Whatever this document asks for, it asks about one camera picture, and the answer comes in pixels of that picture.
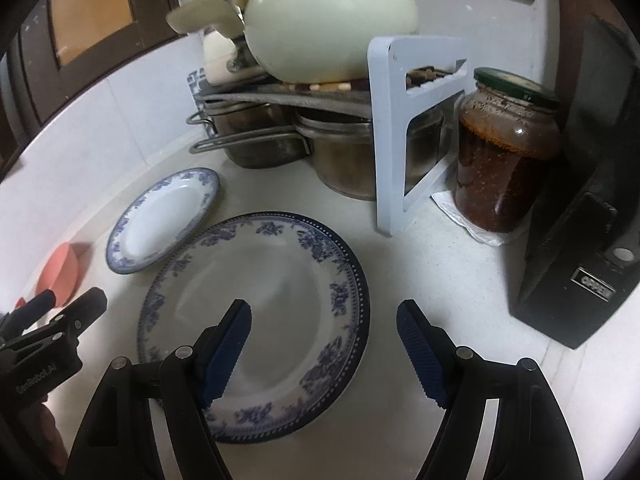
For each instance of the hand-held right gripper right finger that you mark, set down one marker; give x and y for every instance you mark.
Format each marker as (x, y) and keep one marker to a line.
(422, 355)

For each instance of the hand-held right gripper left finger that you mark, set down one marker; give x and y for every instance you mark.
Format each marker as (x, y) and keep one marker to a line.
(227, 355)

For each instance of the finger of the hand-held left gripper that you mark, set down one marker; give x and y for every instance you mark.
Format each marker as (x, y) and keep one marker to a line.
(82, 310)
(35, 307)

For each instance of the large blue floral plate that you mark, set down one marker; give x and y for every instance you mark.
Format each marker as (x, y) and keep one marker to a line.
(290, 280)

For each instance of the person's left hand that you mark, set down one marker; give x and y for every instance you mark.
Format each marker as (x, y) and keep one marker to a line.
(47, 435)

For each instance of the pink bowl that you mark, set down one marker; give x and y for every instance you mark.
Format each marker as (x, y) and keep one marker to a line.
(60, 272)

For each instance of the small blue floral plate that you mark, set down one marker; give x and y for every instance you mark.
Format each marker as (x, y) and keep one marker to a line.
(155, 220)

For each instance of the black box appliance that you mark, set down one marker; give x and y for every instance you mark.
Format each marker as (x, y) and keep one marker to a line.
(575, 250)

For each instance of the glass jar with green lid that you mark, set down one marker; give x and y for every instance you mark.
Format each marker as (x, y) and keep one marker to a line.
(500, 175)

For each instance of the large steel pot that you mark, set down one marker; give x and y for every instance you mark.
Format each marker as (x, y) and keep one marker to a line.
(345, 160)

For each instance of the white pot rack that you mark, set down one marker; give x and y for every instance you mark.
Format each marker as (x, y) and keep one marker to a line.
(385, 135)

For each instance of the cream ladle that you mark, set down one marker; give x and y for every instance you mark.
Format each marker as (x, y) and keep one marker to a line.
(200, 12)

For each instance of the cream ceramic pot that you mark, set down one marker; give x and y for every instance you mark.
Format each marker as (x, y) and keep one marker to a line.
(325, 25)

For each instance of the wooden window frame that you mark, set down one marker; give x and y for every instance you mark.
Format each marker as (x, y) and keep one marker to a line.
(100, 5)

